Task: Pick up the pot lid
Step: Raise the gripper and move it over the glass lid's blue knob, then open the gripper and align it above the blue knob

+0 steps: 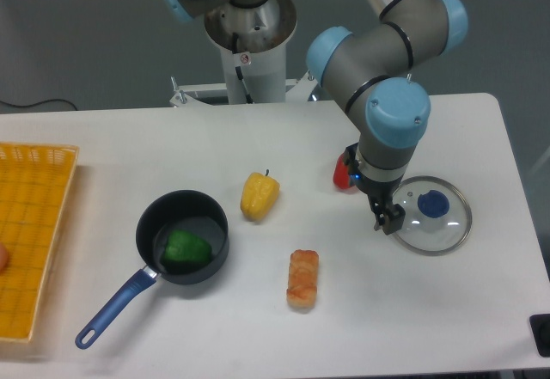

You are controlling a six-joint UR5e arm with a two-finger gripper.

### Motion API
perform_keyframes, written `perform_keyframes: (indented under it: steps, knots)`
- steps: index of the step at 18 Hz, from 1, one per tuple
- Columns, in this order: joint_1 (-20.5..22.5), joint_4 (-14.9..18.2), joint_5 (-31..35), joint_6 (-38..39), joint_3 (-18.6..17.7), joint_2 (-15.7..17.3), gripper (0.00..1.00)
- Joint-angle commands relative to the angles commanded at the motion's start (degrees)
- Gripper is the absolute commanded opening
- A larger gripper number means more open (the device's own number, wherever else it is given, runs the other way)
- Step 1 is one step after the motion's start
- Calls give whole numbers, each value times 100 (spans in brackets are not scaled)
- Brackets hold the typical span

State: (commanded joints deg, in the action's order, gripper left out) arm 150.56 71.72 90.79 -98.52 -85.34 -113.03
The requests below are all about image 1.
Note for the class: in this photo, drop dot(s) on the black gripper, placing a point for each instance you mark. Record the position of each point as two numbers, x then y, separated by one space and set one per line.
379 185

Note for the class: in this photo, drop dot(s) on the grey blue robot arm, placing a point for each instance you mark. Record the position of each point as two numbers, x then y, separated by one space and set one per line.
364 75

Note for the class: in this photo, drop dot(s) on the glass pot lid blue knob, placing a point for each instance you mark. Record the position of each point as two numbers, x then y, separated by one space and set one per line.
438 219

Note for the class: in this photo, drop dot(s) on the red bell pepper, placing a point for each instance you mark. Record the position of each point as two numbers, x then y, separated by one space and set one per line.
341 174

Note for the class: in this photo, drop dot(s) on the braided bread loaf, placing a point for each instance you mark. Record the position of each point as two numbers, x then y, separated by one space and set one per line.
301 290

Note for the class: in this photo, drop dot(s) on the yellow bell pepper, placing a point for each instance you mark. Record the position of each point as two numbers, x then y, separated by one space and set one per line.
259 194

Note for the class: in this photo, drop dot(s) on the green bell pepper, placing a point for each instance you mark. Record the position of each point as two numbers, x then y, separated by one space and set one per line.
185 252

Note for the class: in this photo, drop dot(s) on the yellow woven basket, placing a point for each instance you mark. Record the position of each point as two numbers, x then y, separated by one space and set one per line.
35 183

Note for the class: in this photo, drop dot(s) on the black saucepan blue handle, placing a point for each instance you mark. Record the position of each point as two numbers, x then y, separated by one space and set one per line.
188 210

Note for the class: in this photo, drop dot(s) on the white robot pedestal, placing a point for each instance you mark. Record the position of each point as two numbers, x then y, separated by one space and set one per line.
252 46

